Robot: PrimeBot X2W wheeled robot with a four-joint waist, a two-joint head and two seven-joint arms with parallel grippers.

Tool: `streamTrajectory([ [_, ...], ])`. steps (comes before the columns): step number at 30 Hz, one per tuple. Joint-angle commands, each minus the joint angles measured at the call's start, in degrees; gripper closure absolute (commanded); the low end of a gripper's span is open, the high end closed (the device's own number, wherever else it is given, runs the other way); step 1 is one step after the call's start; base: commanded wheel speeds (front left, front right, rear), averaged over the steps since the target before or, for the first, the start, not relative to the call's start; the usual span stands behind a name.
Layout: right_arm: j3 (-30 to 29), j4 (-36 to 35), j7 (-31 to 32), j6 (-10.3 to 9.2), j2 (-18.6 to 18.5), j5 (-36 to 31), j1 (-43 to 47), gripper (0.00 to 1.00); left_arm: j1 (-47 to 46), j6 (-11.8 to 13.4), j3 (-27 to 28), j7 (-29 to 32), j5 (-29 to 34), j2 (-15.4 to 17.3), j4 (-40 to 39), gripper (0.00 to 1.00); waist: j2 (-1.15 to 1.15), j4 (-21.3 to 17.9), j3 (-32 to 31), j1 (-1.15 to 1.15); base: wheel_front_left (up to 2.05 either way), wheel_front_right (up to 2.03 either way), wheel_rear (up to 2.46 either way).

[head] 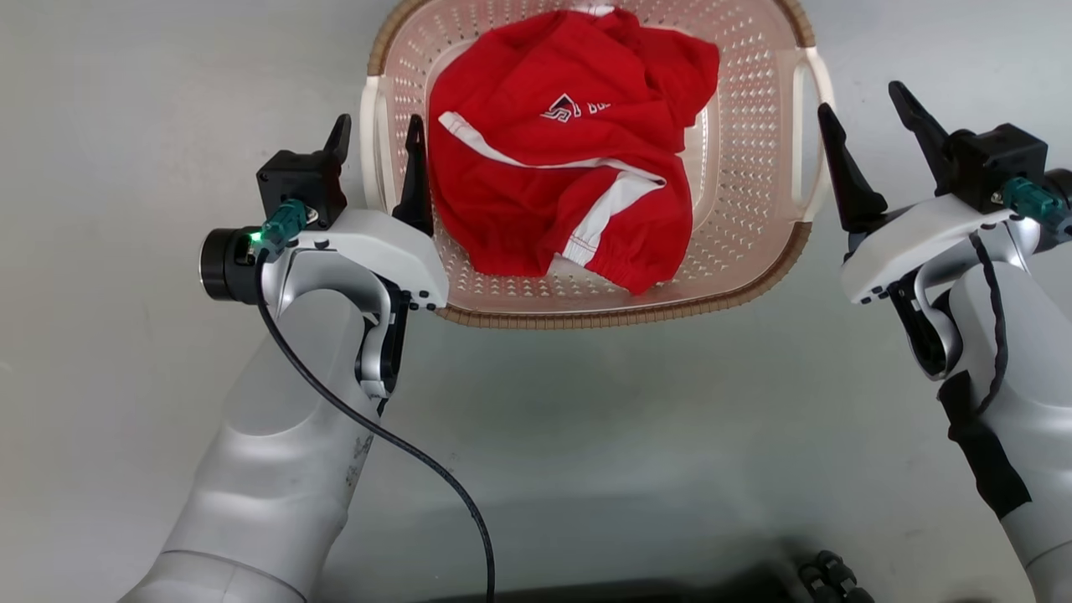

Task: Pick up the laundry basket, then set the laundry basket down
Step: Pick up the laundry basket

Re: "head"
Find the black fabric cable sleeve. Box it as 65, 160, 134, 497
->
936, 370, 1033, 521

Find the red garment with white stripes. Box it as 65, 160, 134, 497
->
426, 7, 722, 296

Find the smooth black cable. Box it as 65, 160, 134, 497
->
254, 250, 497, 603

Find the beige perforated plastic laundry basket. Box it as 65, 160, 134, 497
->
360, 0, 837, 330

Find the braided black cable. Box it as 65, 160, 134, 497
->
968, 231, 1009, 415

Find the teal cable connector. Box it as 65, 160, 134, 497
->
258, 199, 309, 255
1000, 175, 1072, 237

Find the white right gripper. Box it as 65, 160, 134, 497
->
817, 80, 1044, 305

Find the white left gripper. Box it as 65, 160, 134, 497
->
199, 114, 450, 312

